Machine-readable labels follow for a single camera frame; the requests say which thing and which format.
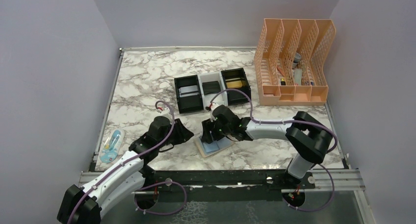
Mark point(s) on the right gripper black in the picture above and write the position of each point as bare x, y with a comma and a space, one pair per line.
208, 125

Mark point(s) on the orange plastic desk organizer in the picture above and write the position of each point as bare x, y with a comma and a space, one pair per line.
289, 61

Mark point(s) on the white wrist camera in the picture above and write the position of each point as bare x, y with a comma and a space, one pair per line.
211, 106
164, 112

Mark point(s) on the silver card in tray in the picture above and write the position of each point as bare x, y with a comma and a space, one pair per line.
187, 91

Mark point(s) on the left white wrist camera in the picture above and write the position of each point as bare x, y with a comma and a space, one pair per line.
164, 112

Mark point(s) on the black metal base rail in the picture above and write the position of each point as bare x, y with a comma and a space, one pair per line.
247, 185

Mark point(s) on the black white card tray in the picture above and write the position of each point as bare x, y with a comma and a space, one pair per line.
198, 103

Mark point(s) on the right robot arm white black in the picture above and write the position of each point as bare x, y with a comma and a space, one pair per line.
309, 137

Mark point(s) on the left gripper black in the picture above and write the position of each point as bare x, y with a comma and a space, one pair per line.
183, 134

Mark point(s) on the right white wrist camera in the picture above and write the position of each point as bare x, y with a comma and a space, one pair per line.
211, 106

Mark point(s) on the blue patterned sticker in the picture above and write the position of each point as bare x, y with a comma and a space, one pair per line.
112, 145

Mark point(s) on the gold card in tray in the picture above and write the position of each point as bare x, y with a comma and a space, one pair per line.
234, 84

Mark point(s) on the grey tape roll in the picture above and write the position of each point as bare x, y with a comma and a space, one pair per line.
296, 60

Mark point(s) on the black card in tray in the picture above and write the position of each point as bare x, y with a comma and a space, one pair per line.
211, 87

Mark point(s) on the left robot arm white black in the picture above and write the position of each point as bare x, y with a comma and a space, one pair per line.
89, 203

